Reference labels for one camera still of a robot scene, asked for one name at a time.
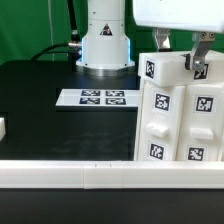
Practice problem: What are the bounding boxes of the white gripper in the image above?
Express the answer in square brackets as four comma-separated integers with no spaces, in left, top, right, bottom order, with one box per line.
[133,0,224,71]

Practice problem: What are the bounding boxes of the white cabinet body box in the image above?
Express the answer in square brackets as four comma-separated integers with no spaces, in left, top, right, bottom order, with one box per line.
[135,82,224,162]

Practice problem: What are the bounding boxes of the white cabinet top block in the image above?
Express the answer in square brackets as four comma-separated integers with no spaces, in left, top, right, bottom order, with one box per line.
[138,50,224,87]

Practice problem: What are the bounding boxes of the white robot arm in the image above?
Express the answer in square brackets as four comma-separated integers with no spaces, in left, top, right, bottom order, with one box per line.
[77,0,224,74]

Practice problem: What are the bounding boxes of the white left fence piece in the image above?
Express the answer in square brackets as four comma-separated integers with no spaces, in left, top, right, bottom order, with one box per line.
[0,117,6,141]

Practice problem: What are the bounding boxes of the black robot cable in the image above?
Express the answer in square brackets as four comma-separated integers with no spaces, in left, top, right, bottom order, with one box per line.
[31,0,83,62]

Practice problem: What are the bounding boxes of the white marker base plate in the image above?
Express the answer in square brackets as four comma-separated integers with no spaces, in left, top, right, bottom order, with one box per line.
[56,89,140,107]

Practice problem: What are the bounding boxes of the white front fence rail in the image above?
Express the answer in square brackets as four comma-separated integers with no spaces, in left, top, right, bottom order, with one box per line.
[0,160,224,189]

